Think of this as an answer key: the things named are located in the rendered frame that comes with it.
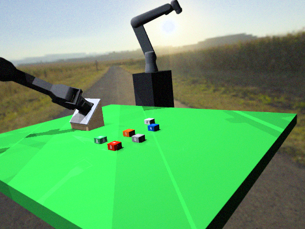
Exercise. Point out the red block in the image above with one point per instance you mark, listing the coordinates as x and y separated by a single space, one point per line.
114 145

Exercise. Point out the blue block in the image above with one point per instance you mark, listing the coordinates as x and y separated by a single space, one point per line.
153 127

